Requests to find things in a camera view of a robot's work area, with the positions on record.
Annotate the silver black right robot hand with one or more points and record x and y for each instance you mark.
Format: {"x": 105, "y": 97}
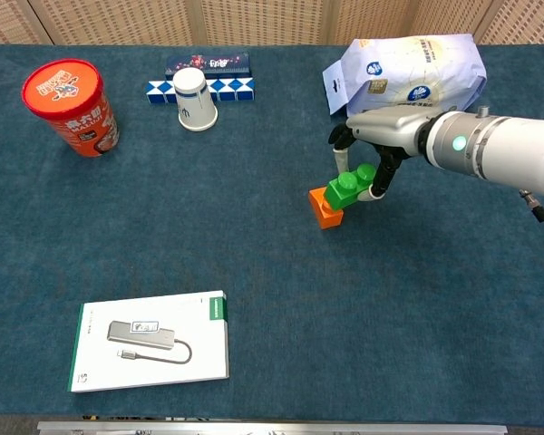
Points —
{"x": 390, "y": 129}

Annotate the green toy brick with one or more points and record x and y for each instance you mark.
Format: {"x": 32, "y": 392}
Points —
{"x": 344, "y": 195}

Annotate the orange toy brick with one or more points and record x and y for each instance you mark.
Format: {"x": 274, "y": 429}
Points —
{"x": 331, "y": 219}

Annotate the white lilac powder bag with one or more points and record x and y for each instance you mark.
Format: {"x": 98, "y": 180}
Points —
{"x": 417, "y": 72}

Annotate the blue white snake puzzle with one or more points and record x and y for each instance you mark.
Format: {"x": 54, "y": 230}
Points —
{"x": 236, "y": 89}

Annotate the teal felt table cloth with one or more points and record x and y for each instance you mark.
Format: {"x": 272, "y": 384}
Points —
{"x": 254, "y": 226}

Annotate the woven rattan folding screen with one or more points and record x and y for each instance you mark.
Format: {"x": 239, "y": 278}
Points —
{"x": 254, "y": 18}

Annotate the dark blue printed box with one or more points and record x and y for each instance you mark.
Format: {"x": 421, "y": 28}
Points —
{"x": 217, "y": 63}

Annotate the white paper cup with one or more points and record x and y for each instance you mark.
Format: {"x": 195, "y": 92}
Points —
{"x": 195, "y": 104}

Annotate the white USB hub box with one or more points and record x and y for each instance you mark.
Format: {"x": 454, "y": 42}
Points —
{"x": 149, "y": 344}

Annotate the orange red snack canister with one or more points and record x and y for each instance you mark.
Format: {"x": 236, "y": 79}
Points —
{"x": 68, "y": 104}

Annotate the aluminium profile rail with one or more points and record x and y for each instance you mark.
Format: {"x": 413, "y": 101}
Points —
{"x": 272, "y": 429}

